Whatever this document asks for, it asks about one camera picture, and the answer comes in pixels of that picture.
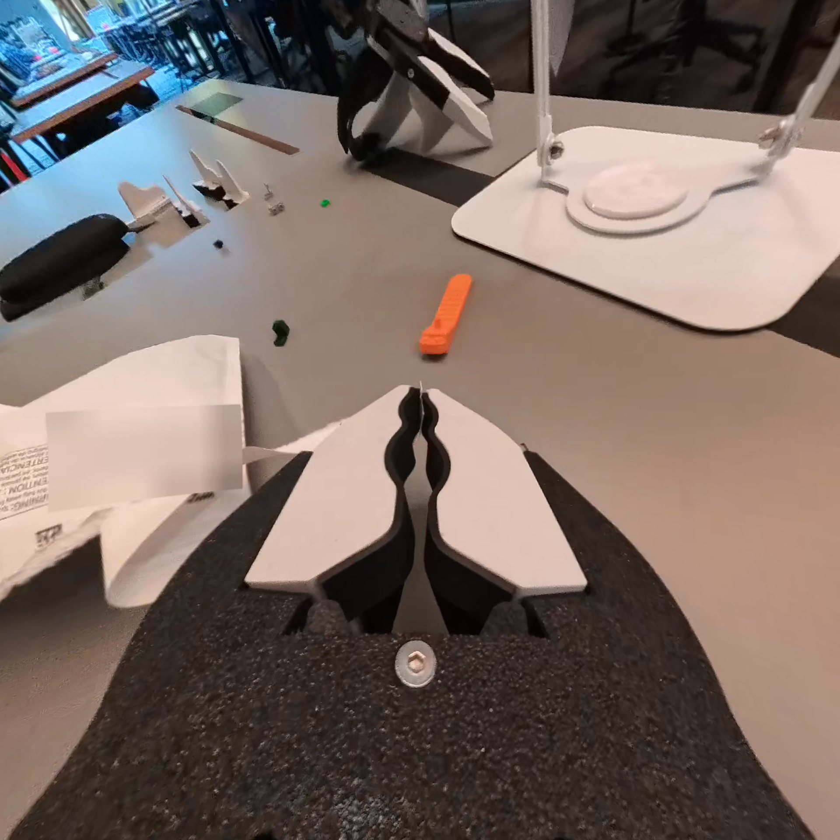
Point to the brown flat strip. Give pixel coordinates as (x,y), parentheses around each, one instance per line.
(249,134)

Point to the dark green lego piece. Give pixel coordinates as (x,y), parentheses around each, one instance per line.
(280,333)

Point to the orange brick separator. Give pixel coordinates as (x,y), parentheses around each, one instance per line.
(446,315)

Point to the white paper bag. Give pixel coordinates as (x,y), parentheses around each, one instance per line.
(164,367)

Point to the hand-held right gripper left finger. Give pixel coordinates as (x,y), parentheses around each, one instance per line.
(341,512)

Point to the wooden background table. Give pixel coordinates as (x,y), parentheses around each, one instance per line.
(65,69)
(85,92)

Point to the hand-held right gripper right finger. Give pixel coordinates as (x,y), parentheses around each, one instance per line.
(492,512)

